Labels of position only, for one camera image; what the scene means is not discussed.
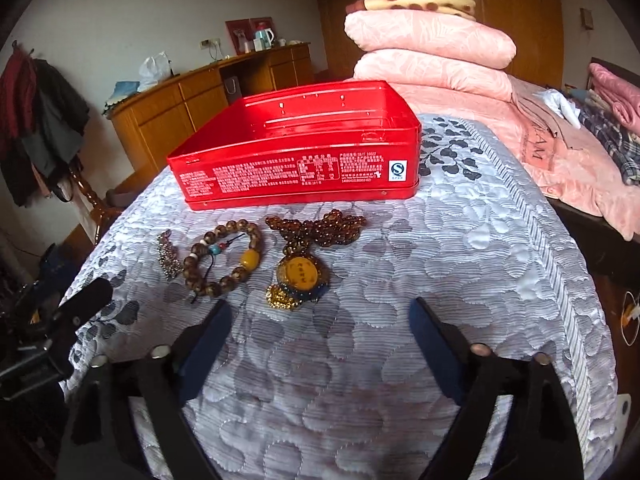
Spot silver chain necklace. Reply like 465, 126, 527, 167
156, 228, 185, 282

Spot large wooden bead bracelet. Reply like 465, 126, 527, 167
181, 218, 264, 306

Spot amber bead necklace with pendant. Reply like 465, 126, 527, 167
263, 208, 368, 311

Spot wooden coat rack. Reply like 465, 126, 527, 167
68, 157, 124, 245

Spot white quilted leaf bedspread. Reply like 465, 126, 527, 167
60, 112, 618, 480

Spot hanging dark clothes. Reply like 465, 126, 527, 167
1, 44, 90, 207

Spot wooden sideboard cabinet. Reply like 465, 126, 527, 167
107, 42, 314, 188

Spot blue folded cloth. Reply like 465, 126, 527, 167
102, 80, 140, 115

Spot white plastic bag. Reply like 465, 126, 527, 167
138, 52, 171, 92

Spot plaid folded clothes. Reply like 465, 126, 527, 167
579, 103, 639, 185

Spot red metal tin box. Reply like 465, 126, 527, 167
167, 80, 422, 210

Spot pink bed cover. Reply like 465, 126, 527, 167
393, 78, 639, 242

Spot white cloth on bed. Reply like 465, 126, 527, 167
535, 89, 582, 129

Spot folded pink garment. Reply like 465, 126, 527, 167
589, 63, 640, 136

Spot teal electric kettle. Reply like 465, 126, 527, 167
254, 22, 276, 49

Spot lower pink folded quilt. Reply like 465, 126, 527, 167
354, 49, 513, 102

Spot dark wooden headboard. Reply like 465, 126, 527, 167
588, 58, 639, 89

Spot yellow brown-spotted blanket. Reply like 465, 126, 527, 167
346, 0, 476, 21

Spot wall power outlet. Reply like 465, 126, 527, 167
200, 38, 220, 50

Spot red picture frame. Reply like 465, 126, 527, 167
224, 16, 277, 54

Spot wall switch box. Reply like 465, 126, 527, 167
579, 8, 594, 30

